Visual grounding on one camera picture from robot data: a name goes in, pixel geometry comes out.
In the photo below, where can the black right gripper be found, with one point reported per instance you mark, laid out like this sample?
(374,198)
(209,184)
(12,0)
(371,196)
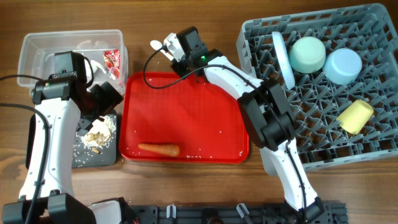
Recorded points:
(179,68)

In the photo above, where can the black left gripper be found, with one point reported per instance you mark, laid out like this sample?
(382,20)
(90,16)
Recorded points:
(86,123)

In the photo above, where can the food scraps and rice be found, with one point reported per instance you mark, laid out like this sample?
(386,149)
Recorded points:
(96,133)

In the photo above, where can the white plastic spoon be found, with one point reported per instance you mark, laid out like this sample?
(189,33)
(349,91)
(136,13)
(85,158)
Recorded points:
(157,45)

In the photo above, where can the white tissue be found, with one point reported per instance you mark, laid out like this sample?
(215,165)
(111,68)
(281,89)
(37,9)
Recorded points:
(95,68)

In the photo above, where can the red snack wrapper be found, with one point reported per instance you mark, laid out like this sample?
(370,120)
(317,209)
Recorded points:
(112,59)

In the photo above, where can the orange carrot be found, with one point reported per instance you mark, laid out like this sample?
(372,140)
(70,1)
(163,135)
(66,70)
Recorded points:
(163,149)

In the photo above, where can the light blue plate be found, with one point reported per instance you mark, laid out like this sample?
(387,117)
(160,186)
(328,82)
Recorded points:
(283,60)

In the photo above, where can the mint green bowl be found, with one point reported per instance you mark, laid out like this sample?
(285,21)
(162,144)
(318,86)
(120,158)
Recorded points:
(307,55)

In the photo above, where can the light blue bowl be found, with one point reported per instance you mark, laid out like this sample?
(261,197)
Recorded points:
(342,66)

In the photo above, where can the yellow plastic cup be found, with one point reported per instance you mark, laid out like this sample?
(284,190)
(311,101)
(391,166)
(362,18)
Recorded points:
(353,119)

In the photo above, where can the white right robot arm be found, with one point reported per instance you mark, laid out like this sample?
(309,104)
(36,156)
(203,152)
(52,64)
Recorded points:
(266,113)

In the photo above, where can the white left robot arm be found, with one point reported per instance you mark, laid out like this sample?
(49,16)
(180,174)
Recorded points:
(64,102)

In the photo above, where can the clear plastic waste bin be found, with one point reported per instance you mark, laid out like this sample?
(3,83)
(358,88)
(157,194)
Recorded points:
(38,51)

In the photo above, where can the black waste tray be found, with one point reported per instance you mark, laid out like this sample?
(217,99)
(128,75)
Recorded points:
(96,155)

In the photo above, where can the grey plastic dishwasher rack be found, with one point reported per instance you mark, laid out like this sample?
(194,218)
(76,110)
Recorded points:
(317,102)

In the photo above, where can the red plastic tray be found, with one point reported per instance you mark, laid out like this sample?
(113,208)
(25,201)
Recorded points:
(200,118)

